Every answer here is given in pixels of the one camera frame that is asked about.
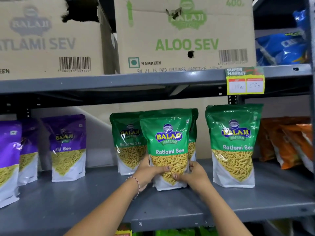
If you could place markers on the yellow shelf price tag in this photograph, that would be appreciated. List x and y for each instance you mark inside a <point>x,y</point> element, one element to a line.
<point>244,81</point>

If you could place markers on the person's left hand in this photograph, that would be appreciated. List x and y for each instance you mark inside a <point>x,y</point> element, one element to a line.
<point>144,175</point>

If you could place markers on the bright green packet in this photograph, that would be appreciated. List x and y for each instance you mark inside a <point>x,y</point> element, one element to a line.
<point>208,231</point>

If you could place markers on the red and yellow packet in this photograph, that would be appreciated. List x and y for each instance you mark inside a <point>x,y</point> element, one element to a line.
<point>123,230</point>

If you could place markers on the cardboard box with grey print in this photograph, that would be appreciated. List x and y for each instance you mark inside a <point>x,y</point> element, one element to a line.
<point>49,36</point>

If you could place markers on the orange snack packet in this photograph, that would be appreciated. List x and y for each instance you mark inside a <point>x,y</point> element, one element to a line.
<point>286,149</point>
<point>267,142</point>
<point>307,144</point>

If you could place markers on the person's left thumb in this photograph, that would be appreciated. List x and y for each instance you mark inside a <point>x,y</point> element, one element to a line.
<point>163,170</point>

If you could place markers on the person's right thumb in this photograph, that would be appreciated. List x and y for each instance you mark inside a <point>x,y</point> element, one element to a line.
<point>179,176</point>

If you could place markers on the person's left forearm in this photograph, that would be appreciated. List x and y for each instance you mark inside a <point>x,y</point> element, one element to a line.
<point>108,208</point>

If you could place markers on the person's right forearm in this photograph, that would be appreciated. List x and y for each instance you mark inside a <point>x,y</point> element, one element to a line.
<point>221,213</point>

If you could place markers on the purple snack packet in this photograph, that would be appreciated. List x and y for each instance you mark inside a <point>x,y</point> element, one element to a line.
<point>8,157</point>
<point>28,157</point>
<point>67,149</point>

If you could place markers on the grey metal rack upright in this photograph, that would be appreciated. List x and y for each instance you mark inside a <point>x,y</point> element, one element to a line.
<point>310,71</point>

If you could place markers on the grey metal shelf board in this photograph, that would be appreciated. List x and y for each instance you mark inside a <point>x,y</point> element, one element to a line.
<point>110,82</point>
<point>73,201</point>

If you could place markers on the person's right hand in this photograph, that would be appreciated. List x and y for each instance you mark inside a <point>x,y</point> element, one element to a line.
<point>196,178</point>

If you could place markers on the blue snack packet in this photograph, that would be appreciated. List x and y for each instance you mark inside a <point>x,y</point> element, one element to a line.
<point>280,50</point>
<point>299,19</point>

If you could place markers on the cardboard box with green print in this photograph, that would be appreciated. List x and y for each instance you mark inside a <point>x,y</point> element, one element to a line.
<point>184,34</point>

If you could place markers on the green snack packet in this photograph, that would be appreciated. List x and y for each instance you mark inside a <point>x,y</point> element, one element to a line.
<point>166,135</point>
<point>125,144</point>
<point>233,144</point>
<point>193,142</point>

